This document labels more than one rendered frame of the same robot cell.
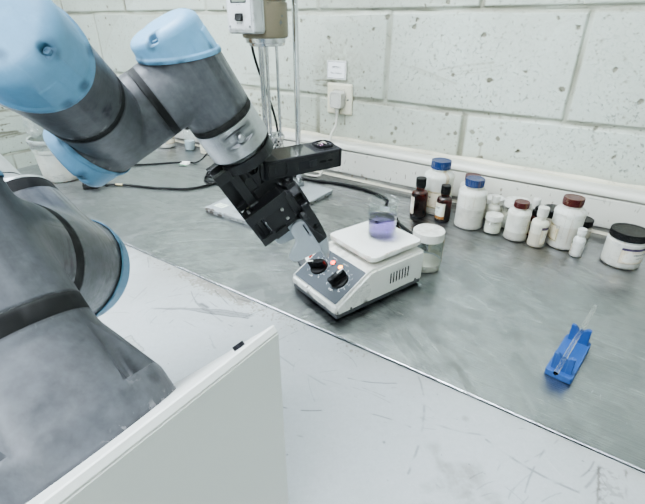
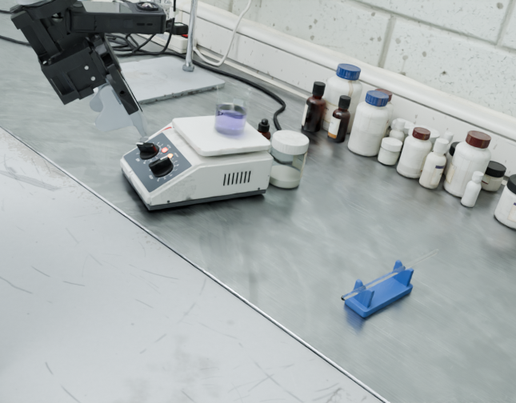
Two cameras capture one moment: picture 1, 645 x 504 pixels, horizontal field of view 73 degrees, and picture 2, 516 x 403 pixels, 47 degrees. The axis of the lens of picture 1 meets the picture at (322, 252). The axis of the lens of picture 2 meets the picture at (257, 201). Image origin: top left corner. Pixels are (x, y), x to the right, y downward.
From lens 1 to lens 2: 25 cm
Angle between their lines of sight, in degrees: 3
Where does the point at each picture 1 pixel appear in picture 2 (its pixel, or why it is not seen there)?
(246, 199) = (47, 48)
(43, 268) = not seen: outside the picture
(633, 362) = (450, 313)
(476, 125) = (403, 33)
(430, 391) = (210, 293)
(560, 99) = (497, 17)
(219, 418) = not seen: outside the picture
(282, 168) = (90, 21)
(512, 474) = (246, 375)
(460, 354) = (265, 269)
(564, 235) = (460, 178)
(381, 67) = not seen: outside the picture
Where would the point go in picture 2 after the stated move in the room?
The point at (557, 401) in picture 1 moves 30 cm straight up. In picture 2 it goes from (339, 329) to (410, 82)
